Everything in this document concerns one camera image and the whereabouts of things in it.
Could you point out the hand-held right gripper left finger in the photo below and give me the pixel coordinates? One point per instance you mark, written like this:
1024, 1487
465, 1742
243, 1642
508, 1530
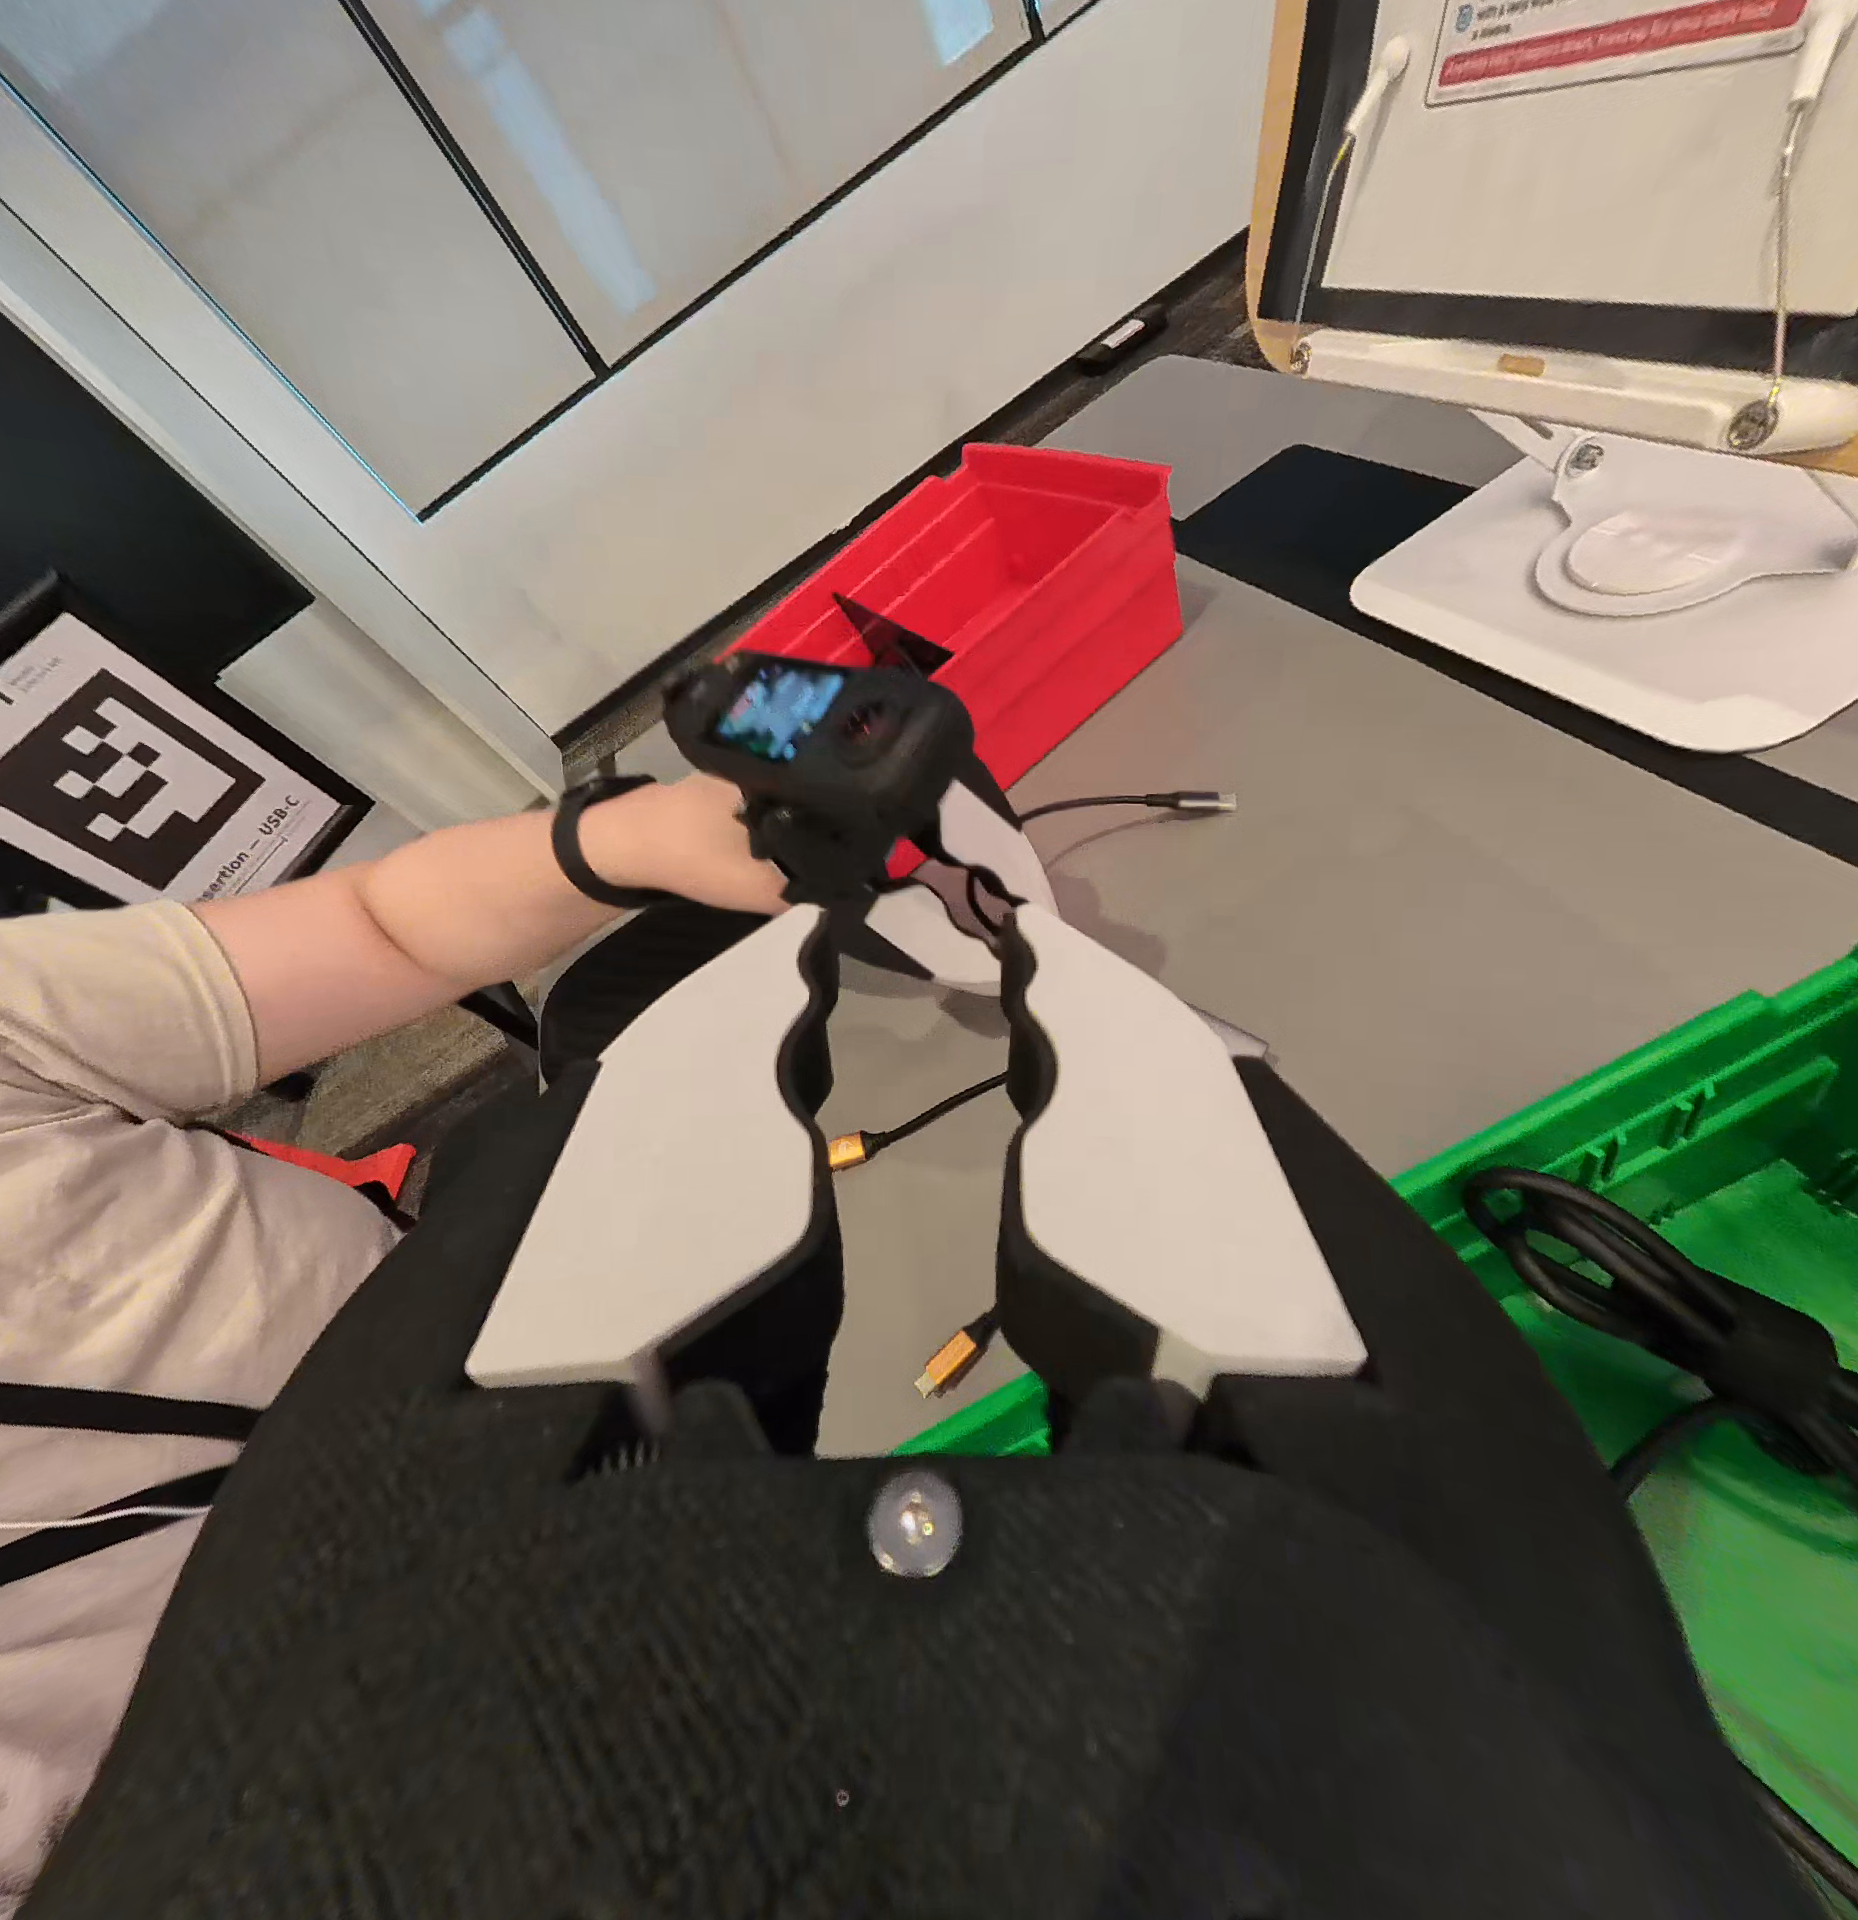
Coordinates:
675, 1169

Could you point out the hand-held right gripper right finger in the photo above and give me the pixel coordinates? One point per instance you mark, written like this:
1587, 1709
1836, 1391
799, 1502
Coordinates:
1171, 1185

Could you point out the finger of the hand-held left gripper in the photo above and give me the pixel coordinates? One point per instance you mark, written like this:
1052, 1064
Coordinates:
915, 939
996, 850

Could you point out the red plastic bin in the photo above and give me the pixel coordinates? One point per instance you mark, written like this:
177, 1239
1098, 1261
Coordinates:
1033, 600

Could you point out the person's left forearm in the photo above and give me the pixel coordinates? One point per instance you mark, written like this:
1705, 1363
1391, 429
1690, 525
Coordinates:
450, 914

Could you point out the person's left hand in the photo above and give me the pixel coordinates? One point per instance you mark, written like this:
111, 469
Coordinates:
695, 850

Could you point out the black mesh chair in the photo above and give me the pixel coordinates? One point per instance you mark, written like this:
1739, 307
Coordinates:
614, 988

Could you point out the grey desk mat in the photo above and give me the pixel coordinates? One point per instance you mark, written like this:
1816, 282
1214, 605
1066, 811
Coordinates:
1243, 412
1469, 929

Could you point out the small black device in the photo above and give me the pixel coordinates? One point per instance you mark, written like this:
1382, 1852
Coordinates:
1120, 341

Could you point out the green plastic bin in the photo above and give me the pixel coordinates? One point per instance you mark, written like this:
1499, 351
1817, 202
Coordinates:
1694, 1080

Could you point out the white screen stand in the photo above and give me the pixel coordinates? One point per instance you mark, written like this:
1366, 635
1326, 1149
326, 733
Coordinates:
1618, 660

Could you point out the printed marker card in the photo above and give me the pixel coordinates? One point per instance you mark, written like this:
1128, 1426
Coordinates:
119, 765

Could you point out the wooden framed screen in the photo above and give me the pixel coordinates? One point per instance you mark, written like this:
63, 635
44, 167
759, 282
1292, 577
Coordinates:
1283, 180

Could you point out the white paper instruction sheet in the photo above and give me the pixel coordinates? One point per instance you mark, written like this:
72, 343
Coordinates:
1587, 195

